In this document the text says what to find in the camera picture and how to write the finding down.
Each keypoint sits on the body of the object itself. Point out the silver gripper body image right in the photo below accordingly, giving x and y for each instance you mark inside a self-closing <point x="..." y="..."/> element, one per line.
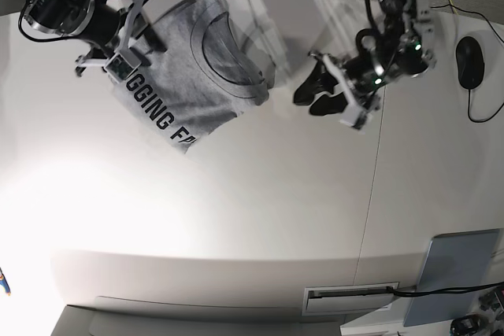
<point x="366" y="98"/>

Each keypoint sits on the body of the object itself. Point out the silver gripper body image left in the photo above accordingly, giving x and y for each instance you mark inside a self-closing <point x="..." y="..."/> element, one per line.
<point x="110" y="31"/>

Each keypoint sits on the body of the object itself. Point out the grey T-shirt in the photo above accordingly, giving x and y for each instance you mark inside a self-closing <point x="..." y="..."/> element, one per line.
<point x="201" y="81"/>

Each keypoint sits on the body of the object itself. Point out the black computer mouse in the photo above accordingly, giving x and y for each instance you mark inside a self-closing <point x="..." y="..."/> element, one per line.
<point x="470" y="63"/>

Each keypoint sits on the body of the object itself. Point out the grey laptop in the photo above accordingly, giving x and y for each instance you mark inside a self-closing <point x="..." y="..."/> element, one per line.
<point x="453" y="260"/>

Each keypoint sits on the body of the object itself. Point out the black items bottom right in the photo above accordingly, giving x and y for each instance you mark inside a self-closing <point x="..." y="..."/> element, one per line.
<point x="486" y="320"/>

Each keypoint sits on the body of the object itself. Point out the blue orange object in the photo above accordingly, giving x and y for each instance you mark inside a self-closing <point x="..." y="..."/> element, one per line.
<point x="4" y="284"/>

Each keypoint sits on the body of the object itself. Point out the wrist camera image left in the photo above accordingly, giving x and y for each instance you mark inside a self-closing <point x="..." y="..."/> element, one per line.
<point x="122" y="65"/>

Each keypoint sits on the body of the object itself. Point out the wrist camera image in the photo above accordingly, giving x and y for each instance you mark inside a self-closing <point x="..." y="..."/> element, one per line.
<point x="122" y="65"/>
<point x="356" y="117"/>

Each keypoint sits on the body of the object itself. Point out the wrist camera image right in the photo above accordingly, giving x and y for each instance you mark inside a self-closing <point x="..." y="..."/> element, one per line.
<point x="356" y="117"/>

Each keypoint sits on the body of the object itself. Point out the white cable grommet tray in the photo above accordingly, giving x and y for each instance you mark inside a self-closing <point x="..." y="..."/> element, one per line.
<point x="341" y="300"/>

